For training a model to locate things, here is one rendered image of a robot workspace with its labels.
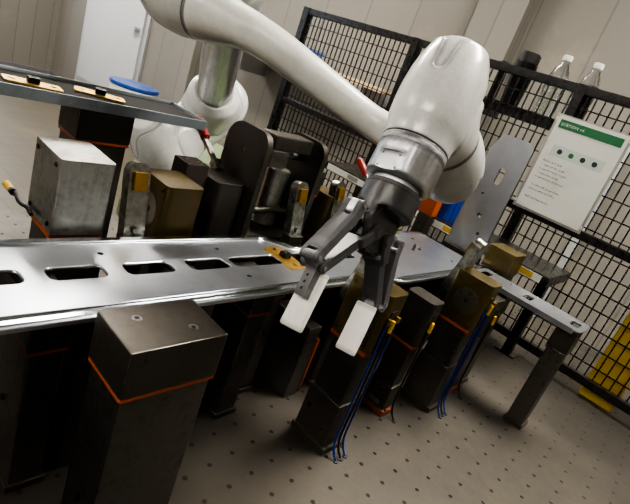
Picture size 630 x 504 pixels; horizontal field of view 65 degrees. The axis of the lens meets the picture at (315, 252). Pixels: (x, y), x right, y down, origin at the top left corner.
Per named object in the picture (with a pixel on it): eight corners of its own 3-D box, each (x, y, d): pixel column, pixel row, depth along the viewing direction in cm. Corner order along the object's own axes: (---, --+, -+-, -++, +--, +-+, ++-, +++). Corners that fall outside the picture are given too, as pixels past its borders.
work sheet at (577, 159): (579, 234, 150) (634, 136, 140) (512, 203, 163) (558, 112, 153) (580, 234, 151) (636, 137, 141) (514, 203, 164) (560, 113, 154)
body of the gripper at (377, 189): (383, 195, 68) (354, 254, 67) (357, 165, 62) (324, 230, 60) (431, 208, 64) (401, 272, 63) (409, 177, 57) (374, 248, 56)
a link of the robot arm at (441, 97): (449, 137, 56) (460, 186, 68) (503, 24, 58) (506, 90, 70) (367, 116, 61) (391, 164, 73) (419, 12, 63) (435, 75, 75)
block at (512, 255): (459, 364, 144) (517, 256, 132) (437, 349, 149) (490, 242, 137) (471, 359, 150) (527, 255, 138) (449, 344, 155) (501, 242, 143)
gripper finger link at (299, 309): (330, 277, 55) (327, 274, 54) (301, 334, 54) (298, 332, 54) (310, 268, 57) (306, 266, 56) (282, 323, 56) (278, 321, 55)
